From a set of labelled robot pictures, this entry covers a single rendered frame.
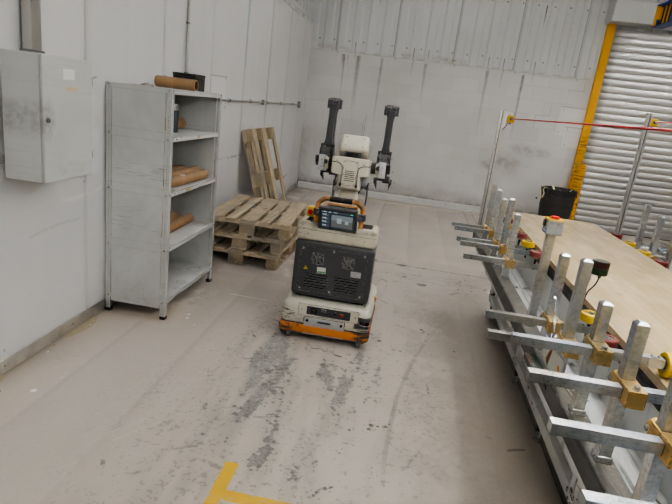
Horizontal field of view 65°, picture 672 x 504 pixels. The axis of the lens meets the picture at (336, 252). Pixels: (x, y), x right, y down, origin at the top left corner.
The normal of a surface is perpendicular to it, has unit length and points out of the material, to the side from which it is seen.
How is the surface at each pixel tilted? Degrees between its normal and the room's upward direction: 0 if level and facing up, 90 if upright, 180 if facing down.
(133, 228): 90
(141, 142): 90
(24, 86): 90
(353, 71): 90
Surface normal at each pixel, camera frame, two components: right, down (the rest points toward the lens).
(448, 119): -0.15, 0.26
